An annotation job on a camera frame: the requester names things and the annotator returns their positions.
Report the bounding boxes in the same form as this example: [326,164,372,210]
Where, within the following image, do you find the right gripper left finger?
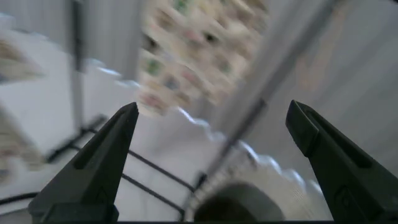
[27,101,140,222]

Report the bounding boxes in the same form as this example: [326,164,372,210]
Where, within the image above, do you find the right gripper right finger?
[285,100,398,222]

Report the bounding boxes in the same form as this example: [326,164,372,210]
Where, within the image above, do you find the cream printed shorts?
[136,0,270,118]

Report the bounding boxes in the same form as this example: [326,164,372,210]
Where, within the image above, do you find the white laundry basket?
[186,155,335,222]

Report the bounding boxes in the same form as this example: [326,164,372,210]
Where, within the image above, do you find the black clothes rack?
[45,0,340,222]

